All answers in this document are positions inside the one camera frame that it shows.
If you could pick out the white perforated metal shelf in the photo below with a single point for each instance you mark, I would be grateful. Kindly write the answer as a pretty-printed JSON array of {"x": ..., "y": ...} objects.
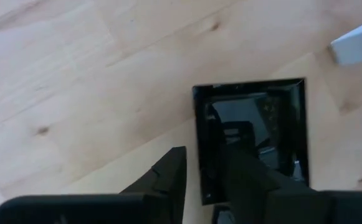
[{"x": 358, "y": 46}]

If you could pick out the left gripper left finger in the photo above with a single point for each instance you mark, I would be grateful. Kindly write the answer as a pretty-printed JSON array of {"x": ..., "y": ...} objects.
[{"x": 90, "y": 210}]

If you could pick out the black square mini plate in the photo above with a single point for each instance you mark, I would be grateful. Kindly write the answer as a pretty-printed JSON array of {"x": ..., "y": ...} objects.
[{"x": 246, "y": 102}]

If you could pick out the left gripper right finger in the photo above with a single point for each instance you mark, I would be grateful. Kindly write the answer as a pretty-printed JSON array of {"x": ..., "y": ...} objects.
[{"x": 308, "y": 208}]

